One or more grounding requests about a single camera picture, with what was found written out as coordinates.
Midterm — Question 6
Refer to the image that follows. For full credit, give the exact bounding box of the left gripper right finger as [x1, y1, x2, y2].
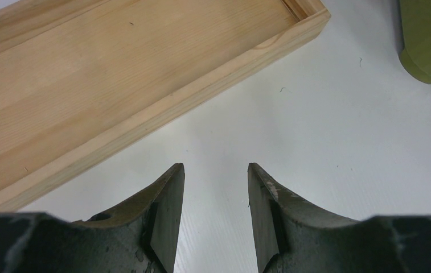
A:
[248, 163, 357, 272]

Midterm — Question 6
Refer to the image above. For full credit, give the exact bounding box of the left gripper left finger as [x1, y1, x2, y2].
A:
[77, 163, 185, 272]

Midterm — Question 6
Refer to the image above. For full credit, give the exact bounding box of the wooden clothes rack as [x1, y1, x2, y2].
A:
[0, 1, 331, 211]

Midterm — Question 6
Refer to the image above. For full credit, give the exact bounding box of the green plastic basket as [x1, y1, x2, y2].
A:
[399, 0, 431, 84]

